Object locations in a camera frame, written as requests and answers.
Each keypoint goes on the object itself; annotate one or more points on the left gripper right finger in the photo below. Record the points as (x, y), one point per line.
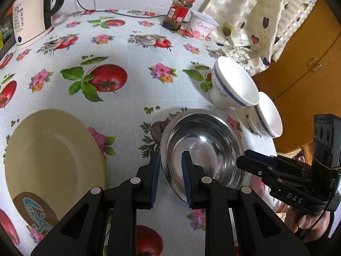
(203, 192)

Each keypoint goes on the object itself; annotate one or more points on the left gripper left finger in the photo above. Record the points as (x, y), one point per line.
(136, 193)

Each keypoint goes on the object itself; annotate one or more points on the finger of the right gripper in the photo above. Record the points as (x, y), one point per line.
(263, 169)
(255, 156)

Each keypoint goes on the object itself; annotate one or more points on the white blue-striped bowl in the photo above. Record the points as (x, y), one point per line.
(232, 85)
(264, 118)

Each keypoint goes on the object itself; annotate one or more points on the stainless steel bowl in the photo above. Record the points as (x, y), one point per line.
(212, 144)

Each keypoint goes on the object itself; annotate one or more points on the tan plate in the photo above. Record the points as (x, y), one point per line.
(51, 161)

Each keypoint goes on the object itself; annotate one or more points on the person's right hand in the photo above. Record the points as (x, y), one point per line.
(318, 225)

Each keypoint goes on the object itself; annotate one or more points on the wooden cabinet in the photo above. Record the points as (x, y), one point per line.
(305, 80)

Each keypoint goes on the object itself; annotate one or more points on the fruit-pattern tablecloth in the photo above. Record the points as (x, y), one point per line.
(122, 76)

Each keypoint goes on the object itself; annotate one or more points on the cream heart-pattern curtain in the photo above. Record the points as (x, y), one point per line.
(254, 33)

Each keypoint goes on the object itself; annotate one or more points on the white yogurt tub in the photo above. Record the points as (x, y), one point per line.
(201, 25)

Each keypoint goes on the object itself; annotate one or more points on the red-lidded sauce jar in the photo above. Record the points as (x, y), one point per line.
(176, 14)

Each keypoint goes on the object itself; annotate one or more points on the white electric kettle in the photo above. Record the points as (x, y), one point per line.
(32, 19)

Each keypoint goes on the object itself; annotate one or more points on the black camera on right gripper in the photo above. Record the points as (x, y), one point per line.
(326, 138)

